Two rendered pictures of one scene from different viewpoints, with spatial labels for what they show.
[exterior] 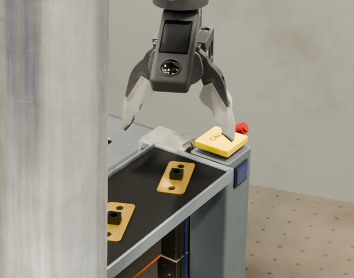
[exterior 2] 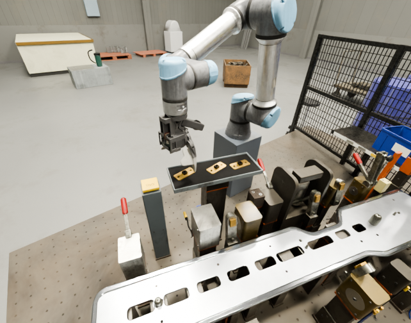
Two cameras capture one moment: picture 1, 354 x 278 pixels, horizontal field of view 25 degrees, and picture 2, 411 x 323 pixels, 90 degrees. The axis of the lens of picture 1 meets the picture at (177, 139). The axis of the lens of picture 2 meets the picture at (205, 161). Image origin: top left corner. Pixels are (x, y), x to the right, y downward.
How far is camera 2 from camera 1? 148 cm
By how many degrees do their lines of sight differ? 108
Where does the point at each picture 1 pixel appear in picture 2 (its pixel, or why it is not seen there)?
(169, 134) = (124, 251)
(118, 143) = (128, 302)
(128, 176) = (197, 181)
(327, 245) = (62, 280)
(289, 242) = (68, 294)
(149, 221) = (207, 164)
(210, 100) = not seen: hidden behind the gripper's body
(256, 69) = not seen: outside the picture
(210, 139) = (153, 184)
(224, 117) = not seen: hidden behind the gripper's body
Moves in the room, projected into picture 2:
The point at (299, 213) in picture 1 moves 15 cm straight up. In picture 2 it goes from (34, 314) to (14, 298)
